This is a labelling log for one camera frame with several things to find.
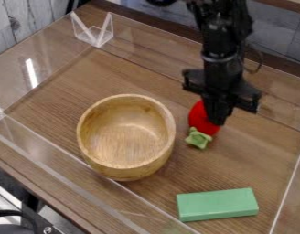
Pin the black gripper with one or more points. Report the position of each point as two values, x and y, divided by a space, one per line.
222 95

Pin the red plush strawberry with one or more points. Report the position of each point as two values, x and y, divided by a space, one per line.
202 128

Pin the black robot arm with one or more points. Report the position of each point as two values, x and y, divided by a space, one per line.
225 24

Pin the wooden bowl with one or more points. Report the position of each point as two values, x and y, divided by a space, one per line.
126 135

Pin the green rectangular block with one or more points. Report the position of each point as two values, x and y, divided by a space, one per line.
217 204

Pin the clear acrylic corner bracket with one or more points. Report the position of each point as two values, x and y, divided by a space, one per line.
94 35

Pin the black metal clamp bracket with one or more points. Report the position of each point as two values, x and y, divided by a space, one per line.
45 226

